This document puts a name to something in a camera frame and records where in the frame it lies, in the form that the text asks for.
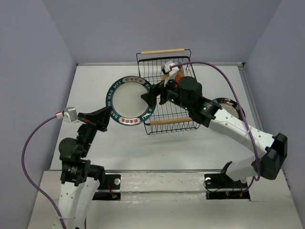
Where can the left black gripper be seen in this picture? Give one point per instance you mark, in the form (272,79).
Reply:
(99,119)

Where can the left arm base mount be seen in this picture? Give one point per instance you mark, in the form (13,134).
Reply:
(110,189)

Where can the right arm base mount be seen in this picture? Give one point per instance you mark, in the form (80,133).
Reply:
(223,188)

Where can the woven tan wicker plate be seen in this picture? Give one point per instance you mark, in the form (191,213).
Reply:
(165,77)

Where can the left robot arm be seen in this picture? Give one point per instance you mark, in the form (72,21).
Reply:
(79,178)

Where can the white plate dark green rim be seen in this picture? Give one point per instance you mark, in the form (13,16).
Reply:
(124,97)

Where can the black wire dish rack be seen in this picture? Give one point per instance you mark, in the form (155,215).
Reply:
(168,117)

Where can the white plate green red rim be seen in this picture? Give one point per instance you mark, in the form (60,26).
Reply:
(182,71)

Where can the black rimmed cream plate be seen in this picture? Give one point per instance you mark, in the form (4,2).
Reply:
(230,106)

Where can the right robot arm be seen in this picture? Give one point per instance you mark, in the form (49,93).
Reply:
(269,151)

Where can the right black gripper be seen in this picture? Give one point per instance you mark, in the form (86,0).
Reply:
(150,97)

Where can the orange translucent plate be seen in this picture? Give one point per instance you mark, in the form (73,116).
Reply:
(178,76)

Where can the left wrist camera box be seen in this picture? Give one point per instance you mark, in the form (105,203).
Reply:
(70,115)

